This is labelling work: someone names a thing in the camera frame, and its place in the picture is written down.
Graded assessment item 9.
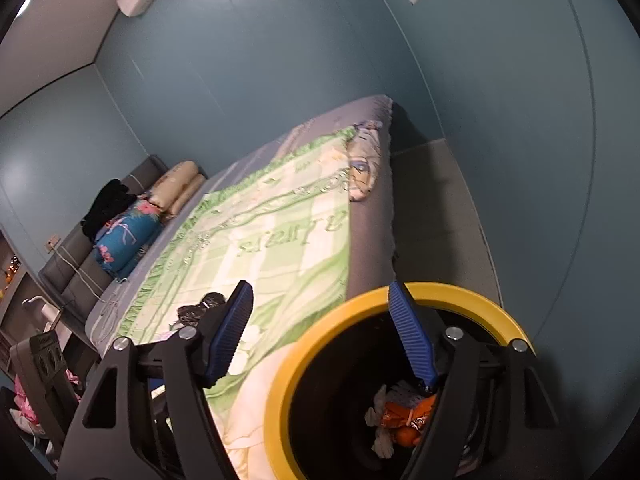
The blue floral pillow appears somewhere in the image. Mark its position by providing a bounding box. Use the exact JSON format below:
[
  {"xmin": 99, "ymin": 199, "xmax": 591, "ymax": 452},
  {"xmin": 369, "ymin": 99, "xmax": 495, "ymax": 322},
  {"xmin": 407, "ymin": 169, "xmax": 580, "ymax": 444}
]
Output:
[{"xmin": 93, "ymin": 197, "xmax": 164, "ymax": 279}]

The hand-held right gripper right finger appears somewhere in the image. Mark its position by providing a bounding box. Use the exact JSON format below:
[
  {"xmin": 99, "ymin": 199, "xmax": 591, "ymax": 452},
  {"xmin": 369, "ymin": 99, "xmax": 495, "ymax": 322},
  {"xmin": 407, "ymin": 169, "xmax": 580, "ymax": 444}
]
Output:
[{"xmin": 387, "ymin": 281, "xmax": 584, "ymax": 480}]

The orange snack wrapper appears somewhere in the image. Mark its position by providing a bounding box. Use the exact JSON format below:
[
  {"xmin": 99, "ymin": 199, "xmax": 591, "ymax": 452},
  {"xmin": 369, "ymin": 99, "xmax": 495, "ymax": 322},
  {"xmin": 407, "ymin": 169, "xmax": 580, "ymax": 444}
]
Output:
[{"xmin": 381, "ymin": 392, "xmax": 439, "ymax": 434}]

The white charging cable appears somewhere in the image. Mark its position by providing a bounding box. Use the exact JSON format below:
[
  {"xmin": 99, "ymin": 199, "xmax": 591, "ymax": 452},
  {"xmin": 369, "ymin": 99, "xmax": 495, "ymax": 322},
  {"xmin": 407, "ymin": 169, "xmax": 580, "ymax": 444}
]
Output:
[{"xmin": 49, "ymin": 240, "xmax": 127, "ymax": 332}]

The yellow-rimmed black trash bin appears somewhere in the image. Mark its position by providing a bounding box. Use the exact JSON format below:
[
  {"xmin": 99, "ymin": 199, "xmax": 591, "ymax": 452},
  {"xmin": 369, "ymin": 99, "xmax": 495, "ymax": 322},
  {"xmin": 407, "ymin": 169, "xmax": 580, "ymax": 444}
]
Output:
[{"xmin": 263, "ymin": 282, "xmax": 536, "ymax": 480}]

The green floral bedsheet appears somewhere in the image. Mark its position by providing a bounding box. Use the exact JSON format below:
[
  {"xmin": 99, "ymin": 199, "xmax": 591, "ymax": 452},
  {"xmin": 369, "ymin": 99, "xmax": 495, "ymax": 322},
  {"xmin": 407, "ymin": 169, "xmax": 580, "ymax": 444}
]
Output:
[{"xmin": 116, "ymin": 127, "xmax": 359, "ymax": 480}]

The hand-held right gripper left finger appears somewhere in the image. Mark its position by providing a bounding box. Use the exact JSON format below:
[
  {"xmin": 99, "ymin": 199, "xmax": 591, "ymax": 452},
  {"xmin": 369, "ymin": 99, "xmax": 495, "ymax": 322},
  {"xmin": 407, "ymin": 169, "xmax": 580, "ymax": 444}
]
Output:
[{"xmin": 56, "ymin": 280, "xmax": 255, "ymax": 480}]

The white tissue bundle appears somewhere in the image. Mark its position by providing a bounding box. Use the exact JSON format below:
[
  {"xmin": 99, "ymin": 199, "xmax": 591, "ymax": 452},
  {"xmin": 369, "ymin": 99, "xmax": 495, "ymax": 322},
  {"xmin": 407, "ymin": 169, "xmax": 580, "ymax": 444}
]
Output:
[{"xmin": 364, "ymin": 385, "xmax": 403, "ymax": 459}]

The white desk lamp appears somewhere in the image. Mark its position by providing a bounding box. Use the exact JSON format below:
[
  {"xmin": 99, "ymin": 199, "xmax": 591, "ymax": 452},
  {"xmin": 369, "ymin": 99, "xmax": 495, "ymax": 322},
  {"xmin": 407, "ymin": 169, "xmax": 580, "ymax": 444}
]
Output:
[{"xmin": 22, "ymin": 295, "xmax": 61, "ymax": 334}]

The bed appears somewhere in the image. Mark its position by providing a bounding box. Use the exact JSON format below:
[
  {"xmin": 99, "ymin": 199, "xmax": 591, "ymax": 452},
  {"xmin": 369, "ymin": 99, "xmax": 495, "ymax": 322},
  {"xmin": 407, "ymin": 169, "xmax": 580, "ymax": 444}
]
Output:
[{"xmin": 82, "ymin": 94, "xmax": 402, "ymax": 480}]

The pink garment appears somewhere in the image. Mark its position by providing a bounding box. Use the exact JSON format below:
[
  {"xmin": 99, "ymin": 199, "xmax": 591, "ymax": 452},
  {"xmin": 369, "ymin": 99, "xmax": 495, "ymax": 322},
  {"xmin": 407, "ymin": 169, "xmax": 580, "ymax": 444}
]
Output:
[{"xmin": 9, "ymin": 369, "xmax": 84, "ymax": 443}]

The black clothes pile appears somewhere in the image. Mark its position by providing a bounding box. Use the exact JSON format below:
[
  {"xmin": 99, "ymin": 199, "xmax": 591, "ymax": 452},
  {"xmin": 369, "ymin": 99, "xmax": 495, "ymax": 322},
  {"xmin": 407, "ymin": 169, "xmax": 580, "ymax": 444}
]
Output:
[{"xmin": 81, "ymin": 178, "xmax": 132, "ymax": 241}]

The grey wall shelf unit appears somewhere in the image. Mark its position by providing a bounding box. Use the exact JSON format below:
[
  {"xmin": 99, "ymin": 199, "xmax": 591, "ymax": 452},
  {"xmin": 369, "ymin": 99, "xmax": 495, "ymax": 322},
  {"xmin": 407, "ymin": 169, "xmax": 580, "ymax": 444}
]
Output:
[{"xmin": 0, "ymin": 229, "xmax": 32, "ymax": 361}]

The grey padded headboard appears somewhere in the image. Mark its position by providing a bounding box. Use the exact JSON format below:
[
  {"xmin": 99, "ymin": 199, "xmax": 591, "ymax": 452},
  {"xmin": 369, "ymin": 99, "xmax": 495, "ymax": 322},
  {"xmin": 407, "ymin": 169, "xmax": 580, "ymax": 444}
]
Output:
[{"xmin": 38, "ymin": 155, "xmax": 169, "ymax": 322}]

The beige folded quilt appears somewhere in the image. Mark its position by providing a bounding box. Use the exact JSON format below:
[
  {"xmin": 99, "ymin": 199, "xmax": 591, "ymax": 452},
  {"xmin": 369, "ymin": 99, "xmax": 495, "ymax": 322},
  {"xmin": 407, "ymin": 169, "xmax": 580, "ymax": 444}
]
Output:
[{"xmin": 148, "ymin": 160, "xmax": 207, "ymax": 219}]

